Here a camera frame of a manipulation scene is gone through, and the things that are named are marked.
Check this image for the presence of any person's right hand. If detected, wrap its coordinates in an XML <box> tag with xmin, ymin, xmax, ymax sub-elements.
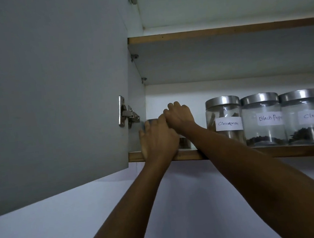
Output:
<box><xmin>162</xmin><ymin>99</ymin><xmax>200</xmax><ymax>139</ymax></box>

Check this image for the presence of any person's left hand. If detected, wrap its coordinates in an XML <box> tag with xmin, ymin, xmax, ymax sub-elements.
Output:
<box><xmin>136</xmin><ymin>112</ymin><xmax>183</xmax><ymax>167</ymax></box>

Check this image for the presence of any coriander jar grey lid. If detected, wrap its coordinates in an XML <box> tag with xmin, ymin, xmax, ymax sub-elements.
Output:
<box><xmin>143</xmin><ymin>118</ymin><xmax>163</xmax><ymax>133</ymax></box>

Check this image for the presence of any brown wooden wall cabinet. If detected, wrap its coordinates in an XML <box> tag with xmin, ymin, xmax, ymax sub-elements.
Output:
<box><xmin>0</xmin><ymin>0</ymin><xmax>314</xmax><ymax>219</ymax></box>

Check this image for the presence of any cabinet door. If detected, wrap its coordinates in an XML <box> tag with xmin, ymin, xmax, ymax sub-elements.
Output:
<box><xmin>0</xmin><ymin>0</ymin><xmax>162</xmax><ymax>219</ymax></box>

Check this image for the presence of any person's right forearm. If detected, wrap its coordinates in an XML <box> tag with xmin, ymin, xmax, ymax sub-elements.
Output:
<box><xmin>178</xmin><ymin>109</ymin><xmax>314</xmax><ymax>238</ymax></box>

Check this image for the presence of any person's left forearm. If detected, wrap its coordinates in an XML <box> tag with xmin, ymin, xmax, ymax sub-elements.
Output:
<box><xmin>67</xmin><ymin>154</ymin><xmax>187</xmax><ymax>238</ymax></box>

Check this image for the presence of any white cabinet shelf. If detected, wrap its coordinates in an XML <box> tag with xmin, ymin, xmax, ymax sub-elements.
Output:
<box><xmin>126</xmin><ymin>18</ymin><xmax>314</xmax><ymax>92</ymax></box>

